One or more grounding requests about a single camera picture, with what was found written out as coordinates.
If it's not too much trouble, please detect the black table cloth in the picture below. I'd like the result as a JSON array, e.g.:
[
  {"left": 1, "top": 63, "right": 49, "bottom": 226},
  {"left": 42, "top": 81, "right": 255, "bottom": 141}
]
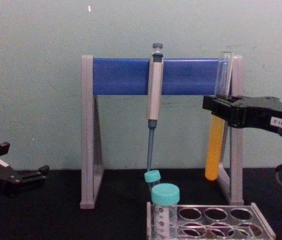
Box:
[{"left": 0, "top": 168, "right": 282, "bottom": 240}]

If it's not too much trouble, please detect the large teal-capped clear tube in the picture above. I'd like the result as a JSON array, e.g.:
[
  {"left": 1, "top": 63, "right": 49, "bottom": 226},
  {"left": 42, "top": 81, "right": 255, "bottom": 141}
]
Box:
[{"left": 150, "top": 182, "right": 181, "bottom": 239}]

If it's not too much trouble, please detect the grey and blue pipette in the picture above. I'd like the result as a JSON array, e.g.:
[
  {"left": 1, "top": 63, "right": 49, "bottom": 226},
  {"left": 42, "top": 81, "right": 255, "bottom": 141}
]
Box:
[{"left": 144, "top": 42, "right": 164, "bottom": 176}]

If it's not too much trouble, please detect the grey stand with blue bar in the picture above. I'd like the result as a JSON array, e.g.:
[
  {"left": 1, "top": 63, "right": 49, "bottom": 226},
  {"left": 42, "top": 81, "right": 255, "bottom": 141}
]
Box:
[{"left": 80, "top": 55, "right": 245, "bottom": 210}]

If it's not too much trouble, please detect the small teal-capped clear tube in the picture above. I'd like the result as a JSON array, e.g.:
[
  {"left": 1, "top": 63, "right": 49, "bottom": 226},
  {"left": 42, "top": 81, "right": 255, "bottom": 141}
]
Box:
[{"left": 144, "top": 169, "right": 162, "bottom": 194}]

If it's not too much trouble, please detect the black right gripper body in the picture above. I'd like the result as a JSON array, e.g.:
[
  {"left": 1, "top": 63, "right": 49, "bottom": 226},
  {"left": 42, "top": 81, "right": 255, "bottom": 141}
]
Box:
[{"left": 242, "top": 96, "right": 282, "bottom": 134}]

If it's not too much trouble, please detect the clear plastic tube rack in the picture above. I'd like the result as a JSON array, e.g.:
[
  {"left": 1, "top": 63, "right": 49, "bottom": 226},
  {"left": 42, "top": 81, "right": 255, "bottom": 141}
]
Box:
[{"left": 146, "top": 202, "right": 276, "bottom": 240}]

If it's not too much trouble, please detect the glass test tube orange liquid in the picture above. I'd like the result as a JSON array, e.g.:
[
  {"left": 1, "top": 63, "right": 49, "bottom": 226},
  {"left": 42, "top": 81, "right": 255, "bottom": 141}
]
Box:
[{"left": 204, "top": 50, "right": 234, "bottom": 182}]

